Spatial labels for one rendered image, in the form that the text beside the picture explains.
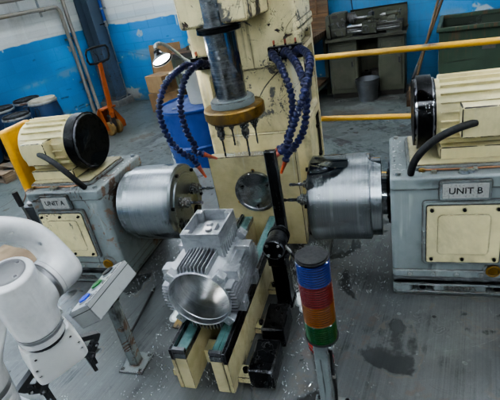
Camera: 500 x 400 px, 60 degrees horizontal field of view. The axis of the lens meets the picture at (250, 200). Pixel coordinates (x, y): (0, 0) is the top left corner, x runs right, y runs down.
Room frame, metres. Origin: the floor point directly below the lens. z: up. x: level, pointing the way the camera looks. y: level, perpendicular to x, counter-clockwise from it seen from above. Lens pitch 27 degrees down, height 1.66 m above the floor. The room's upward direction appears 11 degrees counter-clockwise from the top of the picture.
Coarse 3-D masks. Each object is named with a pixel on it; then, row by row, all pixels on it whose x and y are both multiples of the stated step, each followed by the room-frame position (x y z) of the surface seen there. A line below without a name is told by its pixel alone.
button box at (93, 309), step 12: (120, 264) 0.93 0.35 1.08; (108, 276) 0.88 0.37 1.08; (120, 276) 0.90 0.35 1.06; (132, 276) 0.92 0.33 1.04; (96, 288) 0.86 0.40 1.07; (108, 288) 0.85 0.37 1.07; (120, 288) 0.87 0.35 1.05; (96, 300) 0.81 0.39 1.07; (108, 300) 0.83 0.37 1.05; (72, 312) 0.80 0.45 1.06; (84, 312) 0.79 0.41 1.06; (96, 312) 0.79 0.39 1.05; (84, 324) 0.80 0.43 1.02
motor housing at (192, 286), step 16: (192, 256) 0.85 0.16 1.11; (208, 256) 0.84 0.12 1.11; (240, 256) 0.88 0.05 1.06; (256, 256) 0.95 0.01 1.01; (176, 272) 0.82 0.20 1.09; (192, 272) 0.81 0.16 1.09; (208, 272) 0.81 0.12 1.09; (176, 288) 0.87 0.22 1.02; (192, 288) 0.91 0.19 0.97; (208, 288) 0.93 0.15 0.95; (224, 288) 0.79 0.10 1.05; (240, 288) 0.82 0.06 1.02; (176, 304) 0.84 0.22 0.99; (192, 304) 0.87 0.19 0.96; (208, 304) 0.88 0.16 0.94; (224, 304) 0.86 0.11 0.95; (240, 304) 0.81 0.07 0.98; (192, 320) 0.82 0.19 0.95; (208, 320) 0.82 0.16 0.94; (224, 320) 0.79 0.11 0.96
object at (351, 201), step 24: (312, 168) 1.10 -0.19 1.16; (336, 168) 1.08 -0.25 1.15; (360, 168) 1.05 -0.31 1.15; (312, 192) 1.05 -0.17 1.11; (336, 192) 1.02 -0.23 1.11; (360, 192) 1.00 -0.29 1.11; (384, 192) 1.04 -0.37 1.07; (312, 216) 1.03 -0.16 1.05; (336, 216) 1.01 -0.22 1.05; (360, 216) 0.98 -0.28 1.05
